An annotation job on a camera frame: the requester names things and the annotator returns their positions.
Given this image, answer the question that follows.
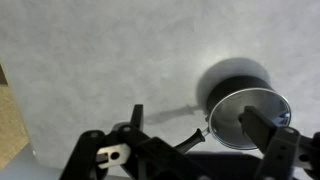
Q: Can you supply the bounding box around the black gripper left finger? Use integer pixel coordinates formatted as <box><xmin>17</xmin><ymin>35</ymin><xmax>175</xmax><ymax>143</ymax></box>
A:
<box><xmin>59</xmin><ymin>104</ymin><xmax>212</xmax><ymax>180</ymax></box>

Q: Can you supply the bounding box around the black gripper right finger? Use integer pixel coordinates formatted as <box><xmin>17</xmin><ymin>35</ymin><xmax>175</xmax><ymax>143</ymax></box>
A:
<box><xmin>237</xmin><ymin>105</ymin><xmax>320</xmax><ymax>180</ymax></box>

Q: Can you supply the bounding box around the glass lid with black knob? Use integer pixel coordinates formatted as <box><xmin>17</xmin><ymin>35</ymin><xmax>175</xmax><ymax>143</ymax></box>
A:
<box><xmin>207</xmin><ymin>87</ymin><xmax>292</xmax><ymax>151</ymax></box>

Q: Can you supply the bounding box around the black pot with long handle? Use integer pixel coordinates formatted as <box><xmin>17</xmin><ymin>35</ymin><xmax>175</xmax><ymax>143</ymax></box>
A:
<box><xmin>173</xmin><ymin>75</ymin><xmax>292</xmax><ymax>155</ymax></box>

